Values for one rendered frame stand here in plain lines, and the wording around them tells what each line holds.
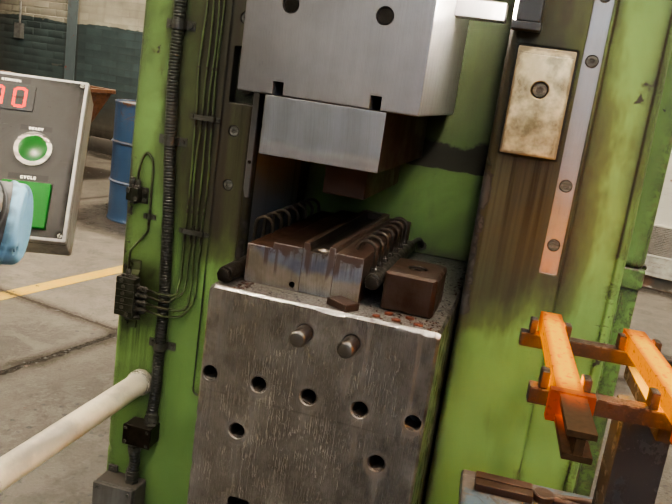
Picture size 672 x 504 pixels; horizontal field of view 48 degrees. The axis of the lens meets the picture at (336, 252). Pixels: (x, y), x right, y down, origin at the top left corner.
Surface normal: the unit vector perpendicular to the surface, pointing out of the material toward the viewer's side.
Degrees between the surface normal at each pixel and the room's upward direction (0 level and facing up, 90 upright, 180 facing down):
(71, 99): 60
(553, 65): 90
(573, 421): 0
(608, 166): 90
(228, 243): 90
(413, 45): 90
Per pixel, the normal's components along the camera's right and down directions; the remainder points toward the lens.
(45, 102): 0.21, -0.27
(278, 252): -0.27, 0.18
